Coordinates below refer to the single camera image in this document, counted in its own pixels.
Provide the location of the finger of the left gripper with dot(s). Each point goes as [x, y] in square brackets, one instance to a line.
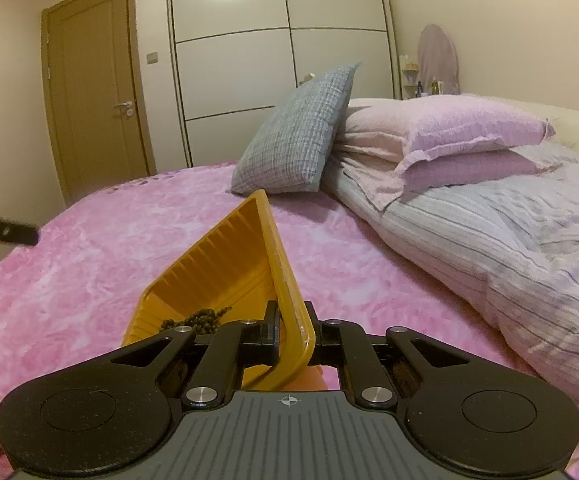
[18, 233]

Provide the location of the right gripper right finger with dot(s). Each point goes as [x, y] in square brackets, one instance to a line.
[347, 347]

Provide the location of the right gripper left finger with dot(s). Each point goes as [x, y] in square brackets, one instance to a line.
[236, 346]

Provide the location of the orange plastic tray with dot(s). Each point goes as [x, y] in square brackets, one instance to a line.
[239, 265]

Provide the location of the pink floral blanket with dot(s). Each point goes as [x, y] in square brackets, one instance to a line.
[72, 296]

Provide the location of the lower pink pillow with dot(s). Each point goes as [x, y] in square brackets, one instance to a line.
[383, 182]

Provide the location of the pink pillow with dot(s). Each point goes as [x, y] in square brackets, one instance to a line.
[383, 182]
[424, 129]

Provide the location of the grey checked cushion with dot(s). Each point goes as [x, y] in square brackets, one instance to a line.
[290, 149]

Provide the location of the brown wooden door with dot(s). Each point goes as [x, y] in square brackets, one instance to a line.
[93, 95]

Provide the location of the striped duvet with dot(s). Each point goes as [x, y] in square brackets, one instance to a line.
[510, 248]

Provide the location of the upper pink pillow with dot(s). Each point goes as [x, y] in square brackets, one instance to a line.
[424, 129]

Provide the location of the bottles on shelf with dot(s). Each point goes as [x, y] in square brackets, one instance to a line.
[419, 85]

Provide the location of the mauve covered chair back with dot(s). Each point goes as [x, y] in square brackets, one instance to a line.
[434, 41]

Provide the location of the white sliding wardrobe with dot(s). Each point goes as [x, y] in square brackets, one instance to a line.
[235, 60]

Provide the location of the light switch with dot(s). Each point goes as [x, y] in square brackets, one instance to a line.
[152, 58]

